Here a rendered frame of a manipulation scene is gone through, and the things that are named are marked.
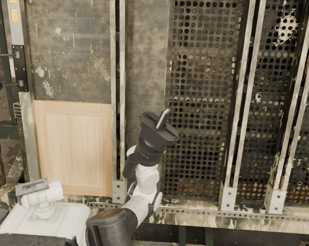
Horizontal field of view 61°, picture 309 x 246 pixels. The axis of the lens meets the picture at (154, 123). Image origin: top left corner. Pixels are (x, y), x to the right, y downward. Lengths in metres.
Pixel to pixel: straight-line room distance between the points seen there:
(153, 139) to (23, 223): 0.47
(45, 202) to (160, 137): 0.40
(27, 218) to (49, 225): 0.08
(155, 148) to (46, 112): 0.69
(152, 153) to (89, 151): 0.59
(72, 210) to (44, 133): 0.54
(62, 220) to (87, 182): 0.52
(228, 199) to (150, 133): 0.70
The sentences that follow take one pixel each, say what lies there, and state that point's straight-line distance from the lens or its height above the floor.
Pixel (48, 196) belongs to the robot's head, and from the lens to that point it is 0.85.
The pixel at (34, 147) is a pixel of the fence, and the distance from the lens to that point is 1.37.
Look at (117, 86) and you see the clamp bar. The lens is 1.13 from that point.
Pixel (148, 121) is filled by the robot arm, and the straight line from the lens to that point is 0.73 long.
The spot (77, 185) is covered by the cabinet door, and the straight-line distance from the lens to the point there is 1.41.
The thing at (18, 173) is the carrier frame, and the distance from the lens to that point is 1.75.
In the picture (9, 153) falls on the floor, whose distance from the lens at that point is 2.93.
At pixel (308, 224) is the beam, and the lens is 1.56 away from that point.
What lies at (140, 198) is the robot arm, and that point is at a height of 1.19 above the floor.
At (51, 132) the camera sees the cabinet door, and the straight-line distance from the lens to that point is 1.33.
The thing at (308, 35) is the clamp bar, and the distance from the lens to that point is 1.20.
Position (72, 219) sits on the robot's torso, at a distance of 0.89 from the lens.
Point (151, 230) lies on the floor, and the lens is 2.26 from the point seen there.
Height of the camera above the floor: 2.16
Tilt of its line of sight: 51 degrees down
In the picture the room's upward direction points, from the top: straight up
